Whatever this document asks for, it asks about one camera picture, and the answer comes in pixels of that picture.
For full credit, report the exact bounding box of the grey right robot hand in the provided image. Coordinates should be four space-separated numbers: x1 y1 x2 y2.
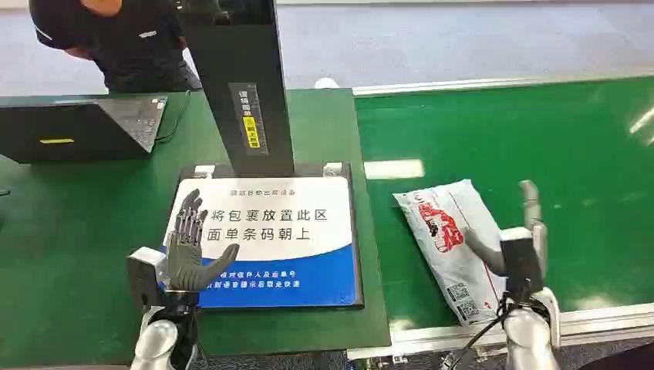
464 180 548 280

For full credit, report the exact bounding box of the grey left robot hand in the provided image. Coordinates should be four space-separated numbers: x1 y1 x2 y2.
165 189 241 294

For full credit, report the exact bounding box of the green conveyor belt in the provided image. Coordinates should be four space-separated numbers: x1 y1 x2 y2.
353 76 654 331

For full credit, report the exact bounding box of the white printed parcel bag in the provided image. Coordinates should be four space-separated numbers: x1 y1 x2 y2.
392 178 510 328

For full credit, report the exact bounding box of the white and blue instruction sign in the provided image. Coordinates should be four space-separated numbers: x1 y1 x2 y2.
163 177 359 309

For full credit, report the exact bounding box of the green table mat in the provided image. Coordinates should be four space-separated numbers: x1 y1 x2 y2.
0 87 393 369

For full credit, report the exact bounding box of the grey and yellow column label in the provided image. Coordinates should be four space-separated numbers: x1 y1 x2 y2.
228 81 270 157

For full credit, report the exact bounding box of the black laptop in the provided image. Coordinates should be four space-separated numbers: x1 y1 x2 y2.
0 94 169 165

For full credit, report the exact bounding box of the black scanner column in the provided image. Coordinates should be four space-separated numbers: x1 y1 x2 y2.
175 0 296 178

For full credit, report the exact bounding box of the person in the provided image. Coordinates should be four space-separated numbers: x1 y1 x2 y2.
28 0 204 95

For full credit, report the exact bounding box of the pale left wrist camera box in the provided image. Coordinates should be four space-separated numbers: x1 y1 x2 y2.
126 247 170 311

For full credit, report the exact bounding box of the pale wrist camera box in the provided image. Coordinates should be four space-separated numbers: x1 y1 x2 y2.
126 247 170 311
499 227 546 298

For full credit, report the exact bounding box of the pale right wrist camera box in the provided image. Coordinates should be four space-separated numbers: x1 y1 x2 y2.
499 227 546 298

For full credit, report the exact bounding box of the silver conveyor side rail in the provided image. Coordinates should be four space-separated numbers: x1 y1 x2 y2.
346 303 654 362
351 73 654 97

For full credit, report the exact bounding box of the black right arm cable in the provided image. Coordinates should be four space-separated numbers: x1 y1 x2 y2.
449 293 513 370

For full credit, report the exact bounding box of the black scanner base plate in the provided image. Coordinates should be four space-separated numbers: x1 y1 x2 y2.
163 162 366 311

